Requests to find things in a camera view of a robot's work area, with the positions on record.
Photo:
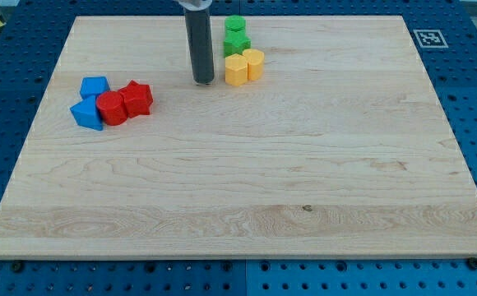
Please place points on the grey rod mount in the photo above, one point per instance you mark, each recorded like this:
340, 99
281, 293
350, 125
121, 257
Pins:
195, 4

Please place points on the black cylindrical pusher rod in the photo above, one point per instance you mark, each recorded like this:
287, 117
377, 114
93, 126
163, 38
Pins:
198, 25

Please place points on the green hexagon block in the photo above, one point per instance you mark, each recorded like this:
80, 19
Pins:
234, 24

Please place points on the green star block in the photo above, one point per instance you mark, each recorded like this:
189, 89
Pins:
235, 42

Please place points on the yellow pentagon block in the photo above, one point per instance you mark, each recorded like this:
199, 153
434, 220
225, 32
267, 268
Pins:
236, 70

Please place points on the yellow rounded block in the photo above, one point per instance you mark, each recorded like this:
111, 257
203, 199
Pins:
255, 59

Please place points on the red star block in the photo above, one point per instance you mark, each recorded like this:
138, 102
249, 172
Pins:
137, 99

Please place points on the red cylinder block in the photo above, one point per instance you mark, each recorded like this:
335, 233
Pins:
112, 109

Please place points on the blue cube block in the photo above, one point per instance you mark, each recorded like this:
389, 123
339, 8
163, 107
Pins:
93, 86

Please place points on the blue triangle block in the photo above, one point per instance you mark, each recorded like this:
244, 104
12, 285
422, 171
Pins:
86, 114

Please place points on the wooden board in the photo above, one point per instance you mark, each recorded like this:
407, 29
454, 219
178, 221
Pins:
341, 150

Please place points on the white fiducial marker tag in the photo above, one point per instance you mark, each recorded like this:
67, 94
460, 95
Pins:
430, 39

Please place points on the black screw left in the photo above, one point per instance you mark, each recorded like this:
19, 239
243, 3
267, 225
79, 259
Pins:
17, 266

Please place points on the black screw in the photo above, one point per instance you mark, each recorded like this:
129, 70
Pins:
472, 263
17, 266

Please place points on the black screw right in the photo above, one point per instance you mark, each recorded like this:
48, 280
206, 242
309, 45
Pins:
472, 263

